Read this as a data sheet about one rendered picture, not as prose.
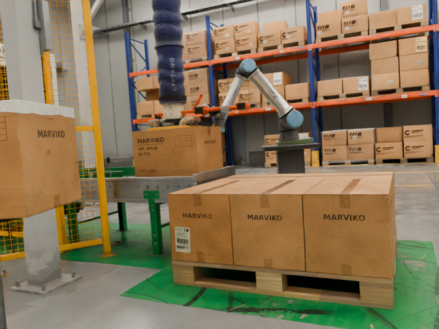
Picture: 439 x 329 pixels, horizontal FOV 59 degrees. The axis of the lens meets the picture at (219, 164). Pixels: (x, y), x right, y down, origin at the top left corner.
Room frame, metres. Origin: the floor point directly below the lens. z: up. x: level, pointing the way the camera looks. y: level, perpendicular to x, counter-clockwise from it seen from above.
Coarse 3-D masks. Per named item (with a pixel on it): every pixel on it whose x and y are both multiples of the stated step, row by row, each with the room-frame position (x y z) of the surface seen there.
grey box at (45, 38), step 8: (40, 0) 2.46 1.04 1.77; (40, 8) 2.46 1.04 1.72; (48, 8) 2.49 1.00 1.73; (40, 16) 2.47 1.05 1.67; (48, 16) 2.49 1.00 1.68; (48, 24) 2.48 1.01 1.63; (40, 32) 2.47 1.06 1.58; (48, 32) 2.48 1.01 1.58; (40, 40) 2.48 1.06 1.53; (48, 40) 2.47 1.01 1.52; (48, 48) 2.47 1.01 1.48
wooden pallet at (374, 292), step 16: (176, 272) 2.26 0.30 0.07; (192, 272) 2.21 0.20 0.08; (256, 272) 2.04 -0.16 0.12; (272, 272) 2.00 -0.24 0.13; (288, 272) 1.97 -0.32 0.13; (304, 272) 1.93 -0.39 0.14; (224, 288) 2.13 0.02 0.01; (240, 288) 2.09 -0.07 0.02; (256, 288) 2.07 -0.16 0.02; (272, 288) 2.01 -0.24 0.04; (288, 288) 2.04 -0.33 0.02; (304, 288) 2.03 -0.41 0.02; (368, 288) 1.80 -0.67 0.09; (384, 288) 1.77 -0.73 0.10; (352, 304) 1.83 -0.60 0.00; (368, 304) 1.80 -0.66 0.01; (384, 304) 1.77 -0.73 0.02
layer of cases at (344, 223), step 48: (192, 192) 2.27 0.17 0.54; (240, 192) 2.13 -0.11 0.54; (288, 192) 2.02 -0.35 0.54; (336, 192) 1.91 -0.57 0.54; (384, 192) 1.81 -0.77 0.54; (192, 240) 2.21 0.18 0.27; (240, 240) 2.08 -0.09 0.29; (288, 240) 1.96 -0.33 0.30; (336, 240) 1.86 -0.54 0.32; (384, 240) 1.77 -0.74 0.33
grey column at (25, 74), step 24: (0, 0) 2.38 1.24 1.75; (24, 0) 2.40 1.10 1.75; (24, 24) 2.38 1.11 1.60; (24, 48) 2.37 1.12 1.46; (24, 72) 2.35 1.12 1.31; (24, 96) 2.34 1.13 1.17; (48, 216) 2.42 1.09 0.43; (24, 240) 2.38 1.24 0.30; (48, 240) 2.40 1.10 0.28; (48, 264) 2.39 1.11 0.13; (24, 288) 2.33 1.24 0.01; (48, 288) 2.30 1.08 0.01
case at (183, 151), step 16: (176, 128) 2.93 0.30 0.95; (192, 128) 2.87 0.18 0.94; (208, 128) 3.02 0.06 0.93; (144, 144) 3.07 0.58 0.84; (160, 144) 3.00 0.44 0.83; (176, 144) 2.93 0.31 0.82; (192, 144) 2.87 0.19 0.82; (208, 144) 3.01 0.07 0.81; (144, 160) 3.08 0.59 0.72; (160, 160) 3.01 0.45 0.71; (176, 160) 2.94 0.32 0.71; (192, 160) 2.88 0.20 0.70; (208, 160) 2.99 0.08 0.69; (144, 176) 3.09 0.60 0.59; (160, 176) 3.01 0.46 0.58
